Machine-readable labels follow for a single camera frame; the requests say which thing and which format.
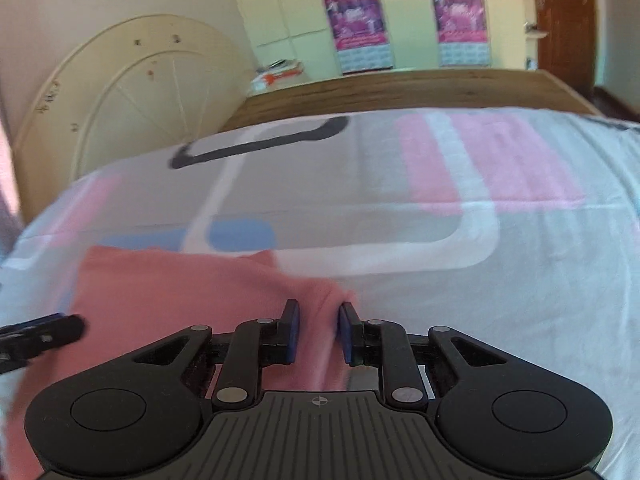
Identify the pink curtain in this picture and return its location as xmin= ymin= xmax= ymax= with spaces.
xmin=0 ymin=120 xmax=25 ymax=261

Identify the pink knit sweater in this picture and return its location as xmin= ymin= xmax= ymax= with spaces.
xmin=0 ymin=245 xmax=359 ymax=480

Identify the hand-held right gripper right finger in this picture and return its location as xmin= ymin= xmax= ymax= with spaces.
xmin=338 ymin=301 xmax=509 ymax=406

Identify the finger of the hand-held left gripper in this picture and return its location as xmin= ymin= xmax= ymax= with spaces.
xmin=0 ymin=312 xmax=69 ymax=339
xmin=0 ymin=314 xmax=87 ymax=374

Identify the cream wall shelf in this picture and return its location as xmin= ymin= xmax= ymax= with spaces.
xmin=517 ymin=0 xmax=547 ymax=41

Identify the wooden bed frame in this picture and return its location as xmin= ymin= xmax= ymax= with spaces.
xmin=219 ymin=67 xmax=602 ymax=134

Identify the brown wooden door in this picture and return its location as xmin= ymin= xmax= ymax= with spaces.
xmin=529 ymin=0 xmax=602 ymax=92

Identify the pink wall calendar poster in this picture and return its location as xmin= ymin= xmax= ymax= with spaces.
xmin=431 ymin=0 xmax=494 ymax=69
xmin=322 ymin=0 xmax=397 ymax=75

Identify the patterned pastel bed sheet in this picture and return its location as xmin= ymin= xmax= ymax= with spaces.
xmin=0 ymin=106 xmax=640 ymax=480

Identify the cream wardrobe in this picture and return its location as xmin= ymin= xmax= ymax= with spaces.
xmin=222 ymin=0 xmax=542 ymax=97

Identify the cream round headboard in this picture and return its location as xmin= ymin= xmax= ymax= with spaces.
xmin=12 ymin=14 xmax=262 ymax=223

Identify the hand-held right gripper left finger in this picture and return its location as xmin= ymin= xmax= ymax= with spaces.
xmin=132 ymin=299 xmax=302 ymax=411

